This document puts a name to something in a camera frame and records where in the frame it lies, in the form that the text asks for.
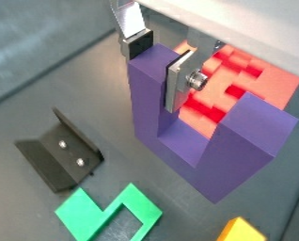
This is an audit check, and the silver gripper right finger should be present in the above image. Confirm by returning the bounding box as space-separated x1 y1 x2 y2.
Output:
164 28 218 113

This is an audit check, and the red slotted board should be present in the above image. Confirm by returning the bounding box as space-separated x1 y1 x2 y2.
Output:
179 44 299 138

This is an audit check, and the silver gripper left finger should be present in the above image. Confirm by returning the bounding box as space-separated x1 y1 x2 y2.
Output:
110 0 154 60

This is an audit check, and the green S-shaped block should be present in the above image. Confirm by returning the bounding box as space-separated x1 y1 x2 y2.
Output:
53 183 162 241

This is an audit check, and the purple U-shaped block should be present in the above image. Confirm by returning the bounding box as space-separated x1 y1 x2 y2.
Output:
128 44 298 202

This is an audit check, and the black angle bracket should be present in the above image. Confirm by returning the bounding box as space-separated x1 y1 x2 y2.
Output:
15 108 104 193

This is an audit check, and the yellow long block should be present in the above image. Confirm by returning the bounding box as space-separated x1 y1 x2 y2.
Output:
216 217 267 241

